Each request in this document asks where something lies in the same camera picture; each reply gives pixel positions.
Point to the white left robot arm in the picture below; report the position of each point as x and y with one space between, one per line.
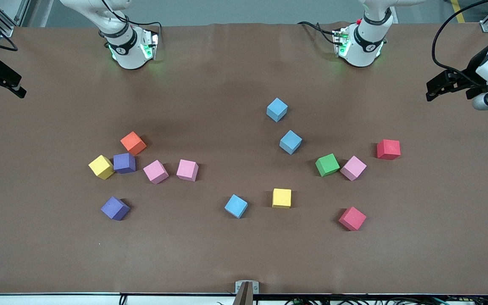
364 46

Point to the pink foam cube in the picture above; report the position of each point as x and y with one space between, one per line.
155 171
187 170
353 168

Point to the brown table mat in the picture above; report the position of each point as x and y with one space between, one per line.
244 254

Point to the yellow foam cube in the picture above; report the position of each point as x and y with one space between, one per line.
101 167
281 198

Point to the green foam cube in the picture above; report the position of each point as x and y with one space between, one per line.
327 164

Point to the orange foam cube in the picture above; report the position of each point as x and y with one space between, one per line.
133 143

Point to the grey metal bracket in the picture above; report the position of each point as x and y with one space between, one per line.
239 288

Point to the purple foam cube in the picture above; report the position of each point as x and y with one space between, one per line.
124 163
115 208

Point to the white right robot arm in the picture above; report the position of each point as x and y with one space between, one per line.
127 51

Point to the rose red foam cube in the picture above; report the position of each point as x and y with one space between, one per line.
352 218

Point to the blue foam cube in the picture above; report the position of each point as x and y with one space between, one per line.
236 206
290 142
277 109

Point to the silver connector box green light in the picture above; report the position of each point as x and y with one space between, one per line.
150 44
340 42

